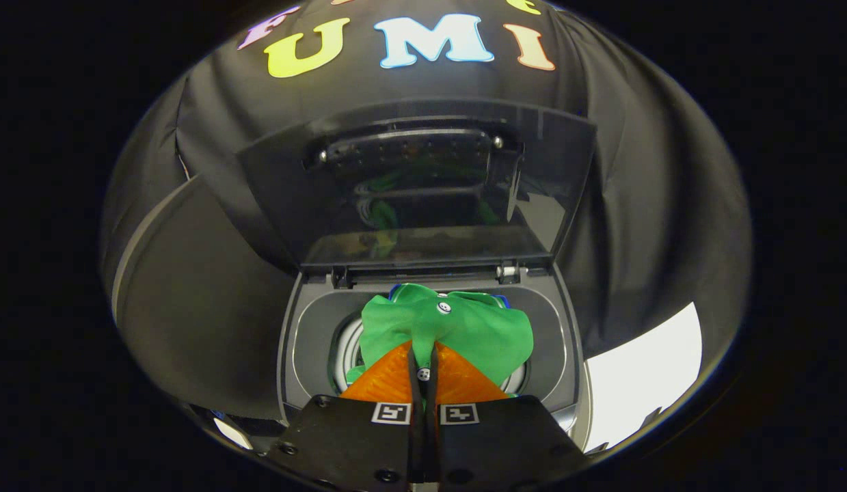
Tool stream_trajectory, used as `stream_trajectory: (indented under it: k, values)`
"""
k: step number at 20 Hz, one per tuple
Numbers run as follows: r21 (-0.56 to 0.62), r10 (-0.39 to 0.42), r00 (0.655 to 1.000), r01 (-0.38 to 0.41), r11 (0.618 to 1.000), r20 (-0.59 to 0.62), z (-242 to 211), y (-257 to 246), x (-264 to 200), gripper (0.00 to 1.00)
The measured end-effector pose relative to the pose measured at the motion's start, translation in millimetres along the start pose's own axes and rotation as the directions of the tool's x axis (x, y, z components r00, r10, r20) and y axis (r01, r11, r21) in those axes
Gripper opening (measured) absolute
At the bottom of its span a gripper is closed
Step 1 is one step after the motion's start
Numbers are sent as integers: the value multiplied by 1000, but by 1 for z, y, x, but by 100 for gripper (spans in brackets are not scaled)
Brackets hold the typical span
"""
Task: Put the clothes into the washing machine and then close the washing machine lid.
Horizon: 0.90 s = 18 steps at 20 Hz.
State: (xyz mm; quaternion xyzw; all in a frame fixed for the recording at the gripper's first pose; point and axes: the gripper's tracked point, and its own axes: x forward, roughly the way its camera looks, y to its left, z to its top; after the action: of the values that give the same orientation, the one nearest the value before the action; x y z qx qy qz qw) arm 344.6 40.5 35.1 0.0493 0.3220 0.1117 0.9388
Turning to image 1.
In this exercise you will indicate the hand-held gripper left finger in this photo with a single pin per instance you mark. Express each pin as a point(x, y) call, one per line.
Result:
point(348, 437)

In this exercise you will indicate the grey cabinet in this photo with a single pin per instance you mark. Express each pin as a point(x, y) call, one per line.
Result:
point(204, 307)

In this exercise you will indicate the green shirt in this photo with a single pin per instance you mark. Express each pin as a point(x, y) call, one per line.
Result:
point(478, 328)

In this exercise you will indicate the white board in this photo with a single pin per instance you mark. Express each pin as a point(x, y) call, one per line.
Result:
point(642, 376)

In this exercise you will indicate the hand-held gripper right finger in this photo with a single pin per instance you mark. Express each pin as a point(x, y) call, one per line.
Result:
point(505, 437)

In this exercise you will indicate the black backdrop cloth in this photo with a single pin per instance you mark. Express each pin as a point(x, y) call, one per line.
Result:
point(655, 205)

